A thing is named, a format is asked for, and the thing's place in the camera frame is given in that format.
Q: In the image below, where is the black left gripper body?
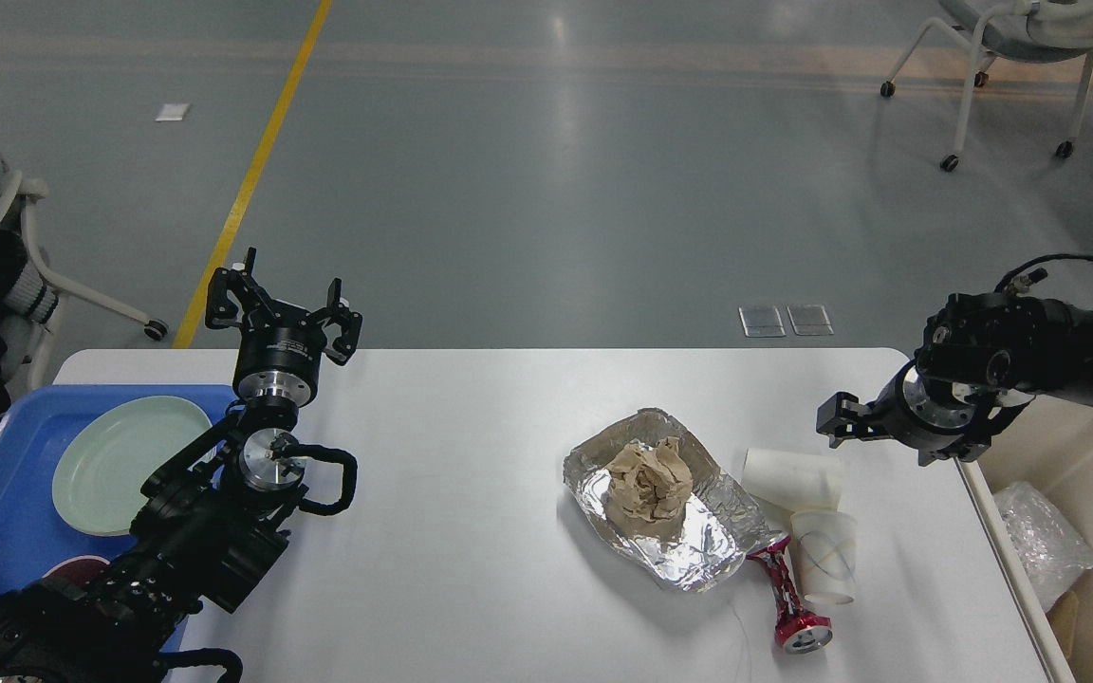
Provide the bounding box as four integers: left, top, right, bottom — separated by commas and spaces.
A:
232, 302, 326, 407

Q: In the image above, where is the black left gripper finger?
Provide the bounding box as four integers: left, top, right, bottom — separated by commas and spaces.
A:
204, 247, 278, 330
309, 278, 361, 366

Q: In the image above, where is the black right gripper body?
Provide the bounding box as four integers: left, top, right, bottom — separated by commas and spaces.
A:
875, 361, 1018, 467

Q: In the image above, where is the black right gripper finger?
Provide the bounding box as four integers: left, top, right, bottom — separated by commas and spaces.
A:
815, 393, 889, 449

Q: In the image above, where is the plain white paper cup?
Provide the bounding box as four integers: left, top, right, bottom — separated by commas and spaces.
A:
741, 447, 844, 513

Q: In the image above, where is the aluminium foil tray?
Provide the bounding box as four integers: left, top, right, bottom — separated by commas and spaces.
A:
561, 408, 785, 592

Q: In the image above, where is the clear plastic container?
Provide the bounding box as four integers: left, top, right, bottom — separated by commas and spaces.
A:
992, 481, 1093, 613

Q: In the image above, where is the mint green plate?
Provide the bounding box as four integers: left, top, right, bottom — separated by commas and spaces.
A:
51, 395, 210, 537

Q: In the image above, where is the brown paper bag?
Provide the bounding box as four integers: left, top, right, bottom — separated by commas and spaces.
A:
1046, 589, 1080, 660

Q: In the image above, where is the pink mug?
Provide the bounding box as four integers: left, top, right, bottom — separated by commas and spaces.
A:
44, 555, 110, 586

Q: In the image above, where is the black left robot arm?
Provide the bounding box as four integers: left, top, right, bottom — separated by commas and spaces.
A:
0, 249, 361, 682

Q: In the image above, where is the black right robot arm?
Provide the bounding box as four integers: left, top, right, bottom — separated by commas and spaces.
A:
815, 252, 1093, 466

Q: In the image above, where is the right floor outlet plate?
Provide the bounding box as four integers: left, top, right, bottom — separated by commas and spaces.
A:
787, 305, 834, 335

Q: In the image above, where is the floor outlet plate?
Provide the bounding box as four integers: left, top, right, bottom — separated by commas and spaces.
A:
738, 305, 787, 339
787, 305, 834, 335

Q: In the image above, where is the left floor outlet plate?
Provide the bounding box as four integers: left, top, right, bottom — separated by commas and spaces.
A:
738, 305, 787, 339

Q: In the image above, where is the beige plastic bin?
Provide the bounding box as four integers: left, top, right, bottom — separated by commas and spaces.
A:
959, 397, 1093, 682

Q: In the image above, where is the crumpled brown paper ball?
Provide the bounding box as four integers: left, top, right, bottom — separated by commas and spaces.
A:
604, 436, 695, 525

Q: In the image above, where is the white office chair left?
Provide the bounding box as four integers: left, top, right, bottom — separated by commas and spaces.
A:
0, 170, 169, 392

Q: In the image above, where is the red snack wrapper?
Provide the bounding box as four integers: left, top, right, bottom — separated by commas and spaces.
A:
747, 533, 833, 655

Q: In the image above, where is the blue plastic tray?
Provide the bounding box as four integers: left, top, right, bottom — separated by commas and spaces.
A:
0, 385, 233, 594

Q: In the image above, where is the grey office chair right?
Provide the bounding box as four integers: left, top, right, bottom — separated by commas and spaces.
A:
880, 1, 1093, 173

